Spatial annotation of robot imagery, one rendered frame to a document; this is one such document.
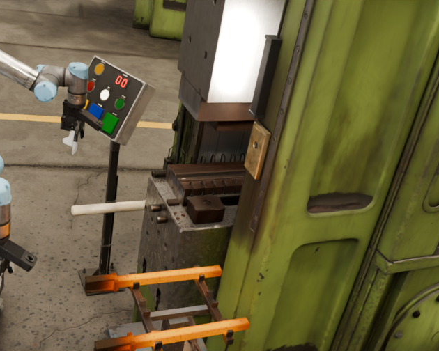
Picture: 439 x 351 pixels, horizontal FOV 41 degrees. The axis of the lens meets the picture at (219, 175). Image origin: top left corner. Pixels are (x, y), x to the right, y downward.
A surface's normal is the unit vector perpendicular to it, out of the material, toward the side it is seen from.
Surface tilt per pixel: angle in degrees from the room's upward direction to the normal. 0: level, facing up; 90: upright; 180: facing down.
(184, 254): 90
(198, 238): 90
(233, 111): 90
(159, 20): 90
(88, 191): 0
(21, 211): 0
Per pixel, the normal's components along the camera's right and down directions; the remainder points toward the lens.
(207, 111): 0.39, 0.52
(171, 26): 0.11, 0.51
